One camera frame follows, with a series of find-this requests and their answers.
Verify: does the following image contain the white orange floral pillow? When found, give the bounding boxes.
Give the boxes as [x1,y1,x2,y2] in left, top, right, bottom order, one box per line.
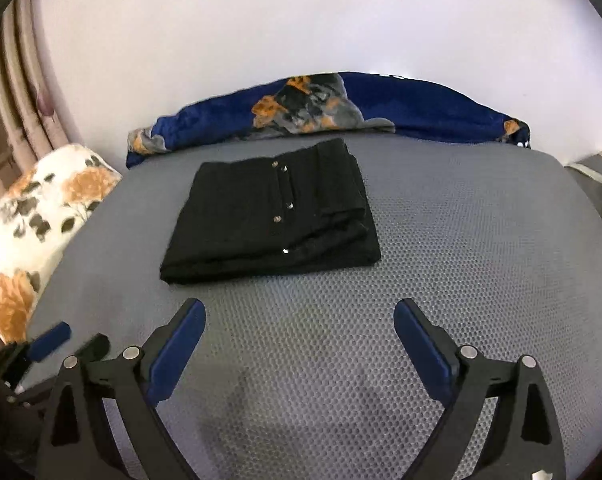
[0,144,121,344]

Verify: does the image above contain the black pants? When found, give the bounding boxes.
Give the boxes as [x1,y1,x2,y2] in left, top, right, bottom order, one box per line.
[160,139,381,285]

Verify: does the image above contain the blue floral blanket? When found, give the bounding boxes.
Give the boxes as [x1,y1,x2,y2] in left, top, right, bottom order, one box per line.
[125,72,531,168]

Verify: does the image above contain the grey mesh mattress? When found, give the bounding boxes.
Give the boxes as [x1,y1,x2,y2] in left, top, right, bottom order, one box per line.
[26,133,602,479]

